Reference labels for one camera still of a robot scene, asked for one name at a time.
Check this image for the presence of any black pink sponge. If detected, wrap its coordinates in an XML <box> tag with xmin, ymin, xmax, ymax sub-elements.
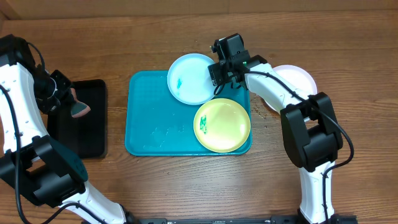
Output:
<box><xmin>70</xmin><ymin>88</ymin><xmax>91</xmax><ymax>118</ymax></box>

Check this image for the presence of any light blue plate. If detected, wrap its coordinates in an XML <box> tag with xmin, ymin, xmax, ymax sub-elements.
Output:
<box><xmin>167</xmin><ymin>54</ymin><xmax>215</xmax><ymax>105</ymax></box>

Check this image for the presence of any white plate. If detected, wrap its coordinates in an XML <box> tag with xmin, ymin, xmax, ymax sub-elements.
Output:
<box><xmin>259</xmin><ymin>65</ymin><xmax>318</xmax><ymax>113</ymax></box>

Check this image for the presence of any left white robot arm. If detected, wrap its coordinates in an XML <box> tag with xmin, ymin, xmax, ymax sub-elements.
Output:
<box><xmin>1</xmin><ymin>34</ymin><xmax>134</xmax><ymax>223</ymax></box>

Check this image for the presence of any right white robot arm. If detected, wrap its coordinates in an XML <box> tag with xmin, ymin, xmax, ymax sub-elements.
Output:
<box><xmin>208</xmin><ymin>55</ymin><xmax>343</xmax><ymax>223</ymax></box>

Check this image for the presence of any black rectangular water tray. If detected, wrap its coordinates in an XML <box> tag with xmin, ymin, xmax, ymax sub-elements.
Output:
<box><xmin>47</xmin><ymin>79</ymin><xmax>108</xmax><ymax>159</ymax></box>

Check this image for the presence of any teal plastic tray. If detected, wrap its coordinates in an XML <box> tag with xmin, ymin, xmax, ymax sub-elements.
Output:
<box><xmin>124</xmin><ymin>69</ymin><xmax>252</xmax><ymax>157</ymax></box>

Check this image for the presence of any green rimmed yellow plate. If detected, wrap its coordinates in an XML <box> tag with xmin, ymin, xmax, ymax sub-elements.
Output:
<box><xmin>193</xmin><ymin>98</ymin><xmax>251</xmax><ymax>153</ymax></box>

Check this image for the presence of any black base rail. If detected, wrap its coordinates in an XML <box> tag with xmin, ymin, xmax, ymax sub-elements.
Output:
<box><xmin>139</xmin><ymin>215</ymin><xmax>358</xmax><ymax>224</ymax></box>

